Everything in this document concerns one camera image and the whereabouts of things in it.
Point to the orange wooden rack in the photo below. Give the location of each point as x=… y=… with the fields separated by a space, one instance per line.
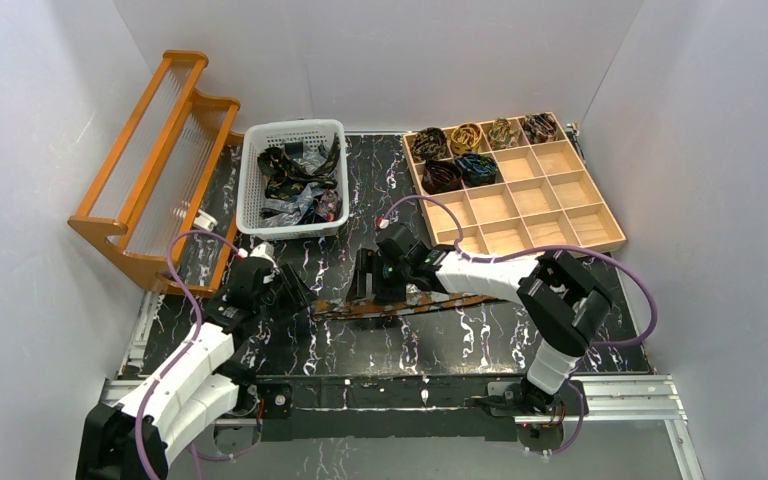
x=152 y=184

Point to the grey blue tie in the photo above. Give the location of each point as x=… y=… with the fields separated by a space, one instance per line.
x=279 y=213

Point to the rolled dark red tie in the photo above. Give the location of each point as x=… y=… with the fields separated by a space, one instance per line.
x=441 y=177

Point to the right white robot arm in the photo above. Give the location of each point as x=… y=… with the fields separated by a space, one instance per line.
x=563 y=300

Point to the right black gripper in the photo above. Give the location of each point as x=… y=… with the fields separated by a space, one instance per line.
x=371 y=279

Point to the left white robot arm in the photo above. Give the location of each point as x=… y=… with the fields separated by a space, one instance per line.
x=141 y=434

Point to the rolled yellow tie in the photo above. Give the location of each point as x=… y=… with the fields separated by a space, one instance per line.
x=466 y=138

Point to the rolled blue black tie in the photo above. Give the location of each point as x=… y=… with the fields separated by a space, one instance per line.
x=477 y=169

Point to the rolled dark brown tie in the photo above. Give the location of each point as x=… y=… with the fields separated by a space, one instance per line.
x=430 y=144

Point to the rolled brown multicolour tie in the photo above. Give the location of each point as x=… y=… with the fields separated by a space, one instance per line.
x=502 y=135

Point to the orange grey patterned tie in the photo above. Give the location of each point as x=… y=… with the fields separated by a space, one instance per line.
x=415 y=303

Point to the white plastic basket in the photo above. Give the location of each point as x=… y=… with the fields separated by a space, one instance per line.
x=297 y=137

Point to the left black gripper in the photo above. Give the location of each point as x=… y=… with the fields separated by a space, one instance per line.
x=292 y=286

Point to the dark camouflage tie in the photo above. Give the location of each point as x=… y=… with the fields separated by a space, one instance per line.
x=285 y=177

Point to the small white clip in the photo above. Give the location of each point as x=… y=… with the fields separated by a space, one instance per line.
x=204 y=221

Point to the rolled dark striped tie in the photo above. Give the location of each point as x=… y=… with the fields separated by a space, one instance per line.
x=540 y=128

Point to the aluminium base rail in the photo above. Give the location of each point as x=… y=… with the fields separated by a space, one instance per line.
x=298 y=407

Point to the dark red purple tie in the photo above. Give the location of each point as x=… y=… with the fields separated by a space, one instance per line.
x=328 y=207

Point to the wooden compartment tray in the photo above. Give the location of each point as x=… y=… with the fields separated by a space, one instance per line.
x=543 y=195

